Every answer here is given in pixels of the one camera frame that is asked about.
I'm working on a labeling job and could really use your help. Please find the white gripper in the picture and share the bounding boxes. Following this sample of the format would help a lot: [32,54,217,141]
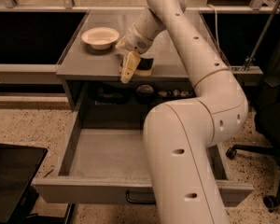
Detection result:
[116,24,153,84]

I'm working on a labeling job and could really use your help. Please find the green and yellow sponge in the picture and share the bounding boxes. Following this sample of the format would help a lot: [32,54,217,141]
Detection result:
[119,57,154,77]

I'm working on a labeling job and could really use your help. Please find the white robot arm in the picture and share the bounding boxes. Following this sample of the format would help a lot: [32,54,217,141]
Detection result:
[117,0,248,224]

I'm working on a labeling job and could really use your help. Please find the grey open top drawer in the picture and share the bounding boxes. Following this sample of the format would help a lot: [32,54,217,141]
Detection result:
[33,122,253,213]

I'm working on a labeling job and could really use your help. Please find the white bowl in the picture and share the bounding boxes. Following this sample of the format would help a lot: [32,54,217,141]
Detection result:
[81,27,119,50]

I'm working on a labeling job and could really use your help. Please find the black tape roll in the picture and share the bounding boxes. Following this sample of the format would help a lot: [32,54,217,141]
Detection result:
[136,85,155,104]

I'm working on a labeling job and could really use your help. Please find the dark object inside cabinet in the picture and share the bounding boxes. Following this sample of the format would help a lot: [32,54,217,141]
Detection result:
[88,84,132,105]

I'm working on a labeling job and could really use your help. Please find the grey cabinet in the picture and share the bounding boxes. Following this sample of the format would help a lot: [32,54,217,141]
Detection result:
[58,13,236,132]

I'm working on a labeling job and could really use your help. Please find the crumpled white paper pieces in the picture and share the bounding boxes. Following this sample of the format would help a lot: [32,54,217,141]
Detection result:
[158,89,192,98]

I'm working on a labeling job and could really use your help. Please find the black office chair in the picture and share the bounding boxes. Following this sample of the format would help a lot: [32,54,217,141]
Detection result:
[226,78,280,211]

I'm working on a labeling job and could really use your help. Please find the black flat panel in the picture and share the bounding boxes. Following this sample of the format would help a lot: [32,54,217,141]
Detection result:
[0,144,48,224]

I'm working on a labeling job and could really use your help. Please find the white cable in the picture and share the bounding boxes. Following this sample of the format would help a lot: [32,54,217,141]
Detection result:
[206,4,222,56]

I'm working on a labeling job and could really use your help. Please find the black drawer handle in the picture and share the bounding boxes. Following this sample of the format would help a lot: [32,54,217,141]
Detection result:
[125,190,156,204]

